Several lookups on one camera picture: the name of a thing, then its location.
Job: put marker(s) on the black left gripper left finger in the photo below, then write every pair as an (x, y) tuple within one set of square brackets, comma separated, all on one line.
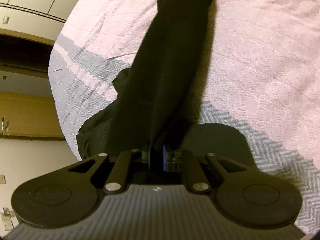
[(149, 156)]

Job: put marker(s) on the black zip jacket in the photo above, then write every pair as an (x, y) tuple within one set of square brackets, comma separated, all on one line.
[(155, 104)]

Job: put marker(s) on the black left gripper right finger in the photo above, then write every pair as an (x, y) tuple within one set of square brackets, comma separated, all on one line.
[(168, 158)]

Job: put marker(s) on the cream wardrobe with panel doors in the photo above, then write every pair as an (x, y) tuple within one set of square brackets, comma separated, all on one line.
[(35, 20)]

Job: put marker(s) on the yellow wooden door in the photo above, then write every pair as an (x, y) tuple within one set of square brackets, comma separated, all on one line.
[(25, 115)]

